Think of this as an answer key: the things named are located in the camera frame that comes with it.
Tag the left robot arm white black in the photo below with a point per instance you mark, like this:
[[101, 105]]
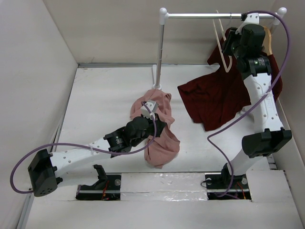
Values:
[[49, 171]]

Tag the wooden hanger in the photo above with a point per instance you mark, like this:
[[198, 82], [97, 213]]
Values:
[[267, 44]]

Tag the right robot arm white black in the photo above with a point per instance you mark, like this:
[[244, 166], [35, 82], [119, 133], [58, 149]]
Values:
[[269, 135]]

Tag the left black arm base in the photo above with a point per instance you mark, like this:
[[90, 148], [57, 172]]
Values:
[[106, 188]]

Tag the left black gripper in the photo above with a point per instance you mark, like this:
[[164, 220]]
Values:
[[161, 124]]

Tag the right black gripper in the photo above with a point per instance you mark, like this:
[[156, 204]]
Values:
[[231, 36]]

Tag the pink t shirt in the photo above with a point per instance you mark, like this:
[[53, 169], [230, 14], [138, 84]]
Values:
[[166, 147]]

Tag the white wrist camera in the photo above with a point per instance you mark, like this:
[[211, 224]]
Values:
[[149, 108], [250, 18]]

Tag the dark red t shirt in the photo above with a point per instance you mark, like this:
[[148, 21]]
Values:
[[214, 99]]

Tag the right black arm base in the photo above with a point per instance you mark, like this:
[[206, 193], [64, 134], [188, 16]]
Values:
[[216, 184]]

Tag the cream plastic hanger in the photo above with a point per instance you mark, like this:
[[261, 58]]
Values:
[[227, 65]]

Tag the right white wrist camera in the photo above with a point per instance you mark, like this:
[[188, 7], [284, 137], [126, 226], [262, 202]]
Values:
[[250, 18]]

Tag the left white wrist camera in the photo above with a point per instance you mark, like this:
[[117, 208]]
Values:
[[149, 108]]

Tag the metal clothes rack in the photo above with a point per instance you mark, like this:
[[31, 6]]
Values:
[[187, 42]]

